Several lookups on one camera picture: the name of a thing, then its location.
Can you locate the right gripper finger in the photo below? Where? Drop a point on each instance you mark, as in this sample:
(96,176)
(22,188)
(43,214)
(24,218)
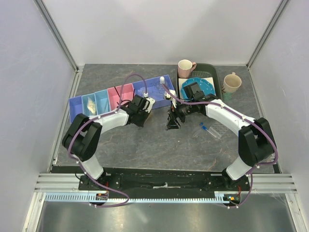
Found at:
(172,121)
(180,116)

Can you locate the glass flask white stopper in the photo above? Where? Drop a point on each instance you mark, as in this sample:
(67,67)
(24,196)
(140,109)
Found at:
(159,85)

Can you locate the pink mug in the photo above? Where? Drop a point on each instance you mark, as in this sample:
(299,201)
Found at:
(185,67)

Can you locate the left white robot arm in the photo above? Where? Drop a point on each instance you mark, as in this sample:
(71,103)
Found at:
(82,137)

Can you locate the white square plate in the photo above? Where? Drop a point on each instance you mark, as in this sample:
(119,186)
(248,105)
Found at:
(181,83)

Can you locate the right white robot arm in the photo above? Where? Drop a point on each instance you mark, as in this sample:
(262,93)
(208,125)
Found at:
(255,139)

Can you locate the bag of cotton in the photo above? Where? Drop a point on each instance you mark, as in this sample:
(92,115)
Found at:
(91,106)

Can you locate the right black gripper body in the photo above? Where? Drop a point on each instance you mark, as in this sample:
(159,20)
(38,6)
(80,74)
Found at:
(186,108)

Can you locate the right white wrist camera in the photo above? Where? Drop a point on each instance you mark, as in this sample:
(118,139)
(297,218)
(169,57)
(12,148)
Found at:
(171,97)

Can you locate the light blue bin right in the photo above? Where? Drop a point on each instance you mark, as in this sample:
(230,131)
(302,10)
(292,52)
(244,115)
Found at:
(101,97)

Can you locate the large purple bin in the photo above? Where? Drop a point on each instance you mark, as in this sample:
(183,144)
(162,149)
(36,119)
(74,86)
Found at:
(154,90)

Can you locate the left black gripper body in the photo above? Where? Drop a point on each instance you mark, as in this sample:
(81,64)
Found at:
(143,115)

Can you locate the blue polka dot plate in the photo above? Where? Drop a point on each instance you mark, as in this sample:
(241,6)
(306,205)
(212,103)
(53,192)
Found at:
(207,85)

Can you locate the cream floral mug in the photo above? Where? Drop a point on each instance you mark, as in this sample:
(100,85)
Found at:
(231,84)

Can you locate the small purple bin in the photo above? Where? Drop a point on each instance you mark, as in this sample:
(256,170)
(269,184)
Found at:
(75,107)

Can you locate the clear test tube rack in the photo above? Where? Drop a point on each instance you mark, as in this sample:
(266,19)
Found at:
(220,128)

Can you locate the black wire spring clamp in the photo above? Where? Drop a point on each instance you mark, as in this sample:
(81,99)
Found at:
(128,94)

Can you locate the pink bin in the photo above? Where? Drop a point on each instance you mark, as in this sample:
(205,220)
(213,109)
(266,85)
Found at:
(114,95)

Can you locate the light blue cable duct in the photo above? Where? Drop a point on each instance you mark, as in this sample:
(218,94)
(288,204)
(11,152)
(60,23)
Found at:
(95,198)

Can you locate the light blue bin left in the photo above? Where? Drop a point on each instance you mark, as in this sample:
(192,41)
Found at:
(84,102)

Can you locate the blue cap test tube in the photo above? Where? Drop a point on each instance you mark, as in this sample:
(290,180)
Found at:
(212,131)

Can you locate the light blue bin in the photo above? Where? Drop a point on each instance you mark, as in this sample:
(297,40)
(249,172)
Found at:
(84,102)
(101,97)

